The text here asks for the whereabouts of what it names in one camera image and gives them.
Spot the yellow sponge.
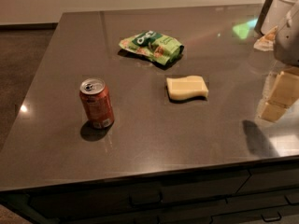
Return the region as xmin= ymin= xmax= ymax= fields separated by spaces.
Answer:
xmin=166 ymin=76 xmax=208 ymax=101

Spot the right upper drawer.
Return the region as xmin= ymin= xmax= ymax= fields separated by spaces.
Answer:
xmin=238 ymin=163 xmax=299 ymax=193

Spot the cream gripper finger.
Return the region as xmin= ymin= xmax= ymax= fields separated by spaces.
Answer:
xmin=259 ymin=71 xmax=299 ymax=122

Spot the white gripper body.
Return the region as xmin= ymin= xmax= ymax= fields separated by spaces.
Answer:
xmin=274 ymin=1 xmax=299 ymax=66

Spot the red coke can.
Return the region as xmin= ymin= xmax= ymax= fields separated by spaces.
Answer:
xmin=79 ymin=77 xmax=114 ymax=129

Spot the green rice chip bag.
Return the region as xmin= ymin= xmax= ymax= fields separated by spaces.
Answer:
xmin=119 ymin=31 xmax=184 ymax=65

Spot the snack packet at table edge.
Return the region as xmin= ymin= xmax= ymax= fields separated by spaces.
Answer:
xmin=253 ymin=26 xmax=278 ymax=51

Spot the drawer with handle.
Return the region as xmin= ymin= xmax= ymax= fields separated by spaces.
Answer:
xmin=29 ymin=171 xmax=249 ymax=220
xmin=209 ymin=203 xmax=299 ymax=224

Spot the right lower drawer with handle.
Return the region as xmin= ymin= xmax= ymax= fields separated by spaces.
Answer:
xmin=209 ymin=203 xmax=299 ymax=224

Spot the left drawer with handle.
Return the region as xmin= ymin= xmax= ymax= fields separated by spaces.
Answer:
xmin=29 ymin=171 xmax=249 ymax=220

